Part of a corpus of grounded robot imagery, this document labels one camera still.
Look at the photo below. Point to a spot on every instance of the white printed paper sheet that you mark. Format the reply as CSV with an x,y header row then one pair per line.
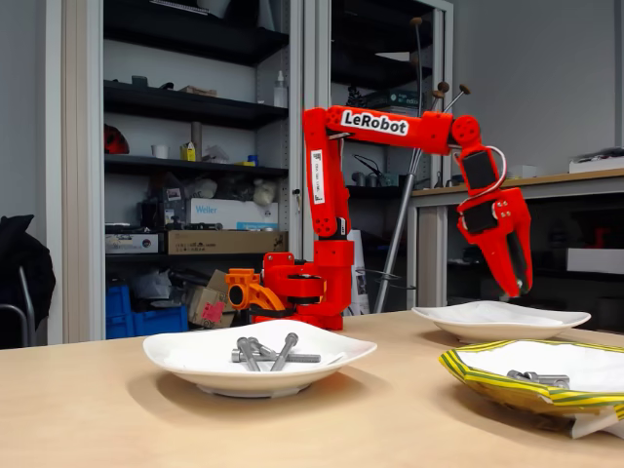
x,y
363,253

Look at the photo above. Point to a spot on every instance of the white cup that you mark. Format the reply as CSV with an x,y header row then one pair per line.
x,y
160,151

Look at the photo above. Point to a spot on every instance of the black jacket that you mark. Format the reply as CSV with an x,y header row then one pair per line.
x,y
24,263

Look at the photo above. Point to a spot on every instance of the brown cardboard tube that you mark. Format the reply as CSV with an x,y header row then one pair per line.
x,y
196,141

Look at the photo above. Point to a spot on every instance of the white square ceramic plate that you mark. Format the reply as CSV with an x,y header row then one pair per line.
x,y
468,317
205,336

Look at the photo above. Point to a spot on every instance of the tall blue plastic crate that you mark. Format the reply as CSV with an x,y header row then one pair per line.
x,y
117,302

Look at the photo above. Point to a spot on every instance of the red black helmet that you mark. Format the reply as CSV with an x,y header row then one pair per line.
x,y
114,141

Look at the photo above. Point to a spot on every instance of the red printed robot arm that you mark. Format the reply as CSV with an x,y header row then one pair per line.
x,y
331,273

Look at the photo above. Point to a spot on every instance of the small white box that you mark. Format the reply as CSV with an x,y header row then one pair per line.
x,y
524,171

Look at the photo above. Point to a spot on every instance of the black flexible tripod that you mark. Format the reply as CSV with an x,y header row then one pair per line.
x,y
355,96

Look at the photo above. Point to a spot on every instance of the white printed flat box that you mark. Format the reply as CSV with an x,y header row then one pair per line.
x,y
127,244

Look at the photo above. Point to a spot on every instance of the grey coat stand wooden knobs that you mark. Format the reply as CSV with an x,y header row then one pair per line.
x,y
398,239

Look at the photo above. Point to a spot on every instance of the white plastic bottle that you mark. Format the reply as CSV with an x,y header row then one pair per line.
x,y
280,92

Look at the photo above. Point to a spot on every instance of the orange printed clamp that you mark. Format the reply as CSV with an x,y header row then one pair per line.
x,y
241,278

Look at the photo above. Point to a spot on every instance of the small yellow box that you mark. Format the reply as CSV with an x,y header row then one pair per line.
x,y
187,153

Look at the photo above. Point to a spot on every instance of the grey metal chair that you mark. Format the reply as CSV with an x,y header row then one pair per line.
x,y
10,307

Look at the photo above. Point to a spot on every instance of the grey metal shelf cabinet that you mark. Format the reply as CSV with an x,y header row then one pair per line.
x,y
447,49
78,146

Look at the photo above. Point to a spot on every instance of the green book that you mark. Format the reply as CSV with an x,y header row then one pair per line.
x,y
402,97

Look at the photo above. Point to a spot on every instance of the grey workbench wooden top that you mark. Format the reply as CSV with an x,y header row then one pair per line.
x,y
575,178

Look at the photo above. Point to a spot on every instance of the white storage box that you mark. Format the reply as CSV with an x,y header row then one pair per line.
x,y
595,261

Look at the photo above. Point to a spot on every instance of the white Weller box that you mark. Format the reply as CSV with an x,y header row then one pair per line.
x,y
234,212

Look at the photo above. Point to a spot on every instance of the yellow black striped paper tray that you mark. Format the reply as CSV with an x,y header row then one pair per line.
x,y
487,380

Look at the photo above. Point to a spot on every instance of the long brown cardboard box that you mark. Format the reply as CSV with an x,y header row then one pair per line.
x,y
234,242

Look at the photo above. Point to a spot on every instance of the cardboard box pink sticker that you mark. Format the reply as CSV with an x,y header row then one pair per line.
x,y
200,302

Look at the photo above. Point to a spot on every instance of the low blue plastic crate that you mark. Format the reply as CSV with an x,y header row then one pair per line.
x,y
161,322

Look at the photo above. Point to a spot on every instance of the long white flat box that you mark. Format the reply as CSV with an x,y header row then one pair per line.
x,y
599,166

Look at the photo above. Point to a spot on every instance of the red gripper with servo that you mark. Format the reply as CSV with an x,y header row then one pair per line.
x,y
493,233

